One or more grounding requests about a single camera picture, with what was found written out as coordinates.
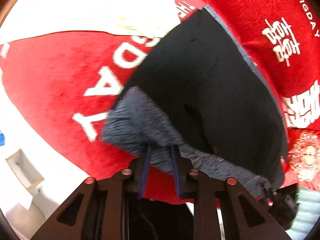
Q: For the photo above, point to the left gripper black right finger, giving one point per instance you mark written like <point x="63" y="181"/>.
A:
<point x="242" y="216"/>

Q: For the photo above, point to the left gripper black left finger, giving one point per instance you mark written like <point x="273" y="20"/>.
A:
<point x="97" y="209"/>

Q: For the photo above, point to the black pants grey waistband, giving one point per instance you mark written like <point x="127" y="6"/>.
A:
<point x="198" y="89"/>

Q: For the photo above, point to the cream cloth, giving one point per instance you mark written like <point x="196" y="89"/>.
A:
<point x="148" y="18"/>

